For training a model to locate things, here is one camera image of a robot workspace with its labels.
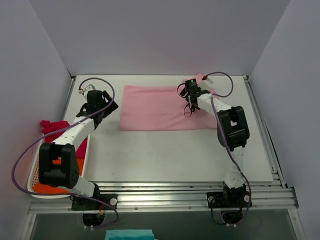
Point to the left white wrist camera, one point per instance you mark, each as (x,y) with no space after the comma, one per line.
(84,91)

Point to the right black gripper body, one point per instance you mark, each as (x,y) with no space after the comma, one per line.
(190,99)

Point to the pink t-shirt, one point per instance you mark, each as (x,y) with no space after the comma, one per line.
(159,108)

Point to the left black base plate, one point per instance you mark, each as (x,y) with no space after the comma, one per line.
(99,201)

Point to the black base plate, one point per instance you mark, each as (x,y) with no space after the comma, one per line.
(99,201)
(229,198)

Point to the magenta t-shirt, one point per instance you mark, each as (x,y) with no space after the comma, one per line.
(49,127)

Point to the orange t-shirt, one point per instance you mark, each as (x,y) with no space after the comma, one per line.
(46,189)

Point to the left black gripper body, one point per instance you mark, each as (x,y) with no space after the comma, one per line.
(107,103)

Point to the teal folded cloth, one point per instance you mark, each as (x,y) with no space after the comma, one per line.
(130,234)

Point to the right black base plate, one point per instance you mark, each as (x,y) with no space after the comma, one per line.
(229,198)

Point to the white perforated plastic basket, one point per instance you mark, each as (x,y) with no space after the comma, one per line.
(34,172)

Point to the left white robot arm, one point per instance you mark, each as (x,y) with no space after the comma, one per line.
(58,162)

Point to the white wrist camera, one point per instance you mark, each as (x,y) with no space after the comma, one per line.
(206,83)
(84,91)

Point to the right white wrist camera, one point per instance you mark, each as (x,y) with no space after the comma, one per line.
(206,83)

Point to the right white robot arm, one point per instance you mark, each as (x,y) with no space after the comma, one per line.
(232,130)

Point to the aluminium extrusion rail frame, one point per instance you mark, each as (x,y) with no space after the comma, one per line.
(172,171)

